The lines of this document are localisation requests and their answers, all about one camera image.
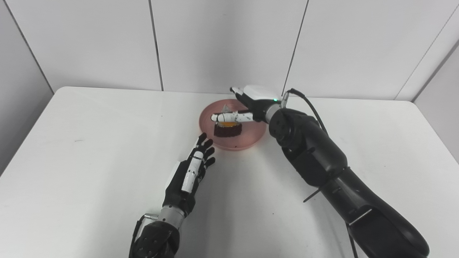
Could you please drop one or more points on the chocolate cake slice with fruit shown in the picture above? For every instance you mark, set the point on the chocolate cake slice with fruit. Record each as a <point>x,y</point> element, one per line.
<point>227,130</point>

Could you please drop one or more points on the pink round plate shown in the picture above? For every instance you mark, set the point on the pink round plate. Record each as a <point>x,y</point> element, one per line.
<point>247,136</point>

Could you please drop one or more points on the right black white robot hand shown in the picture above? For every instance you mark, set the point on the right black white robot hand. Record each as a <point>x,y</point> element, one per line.
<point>258,102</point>

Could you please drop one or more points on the black zip tie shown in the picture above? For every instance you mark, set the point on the black zip tie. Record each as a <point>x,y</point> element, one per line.
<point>311,195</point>

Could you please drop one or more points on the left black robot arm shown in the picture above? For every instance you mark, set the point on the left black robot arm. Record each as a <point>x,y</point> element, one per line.
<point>154,238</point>

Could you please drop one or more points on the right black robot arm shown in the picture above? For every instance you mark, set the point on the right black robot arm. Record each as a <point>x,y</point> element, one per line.
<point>322,157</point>

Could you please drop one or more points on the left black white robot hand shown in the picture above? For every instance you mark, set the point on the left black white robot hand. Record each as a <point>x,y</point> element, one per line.
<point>183,182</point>

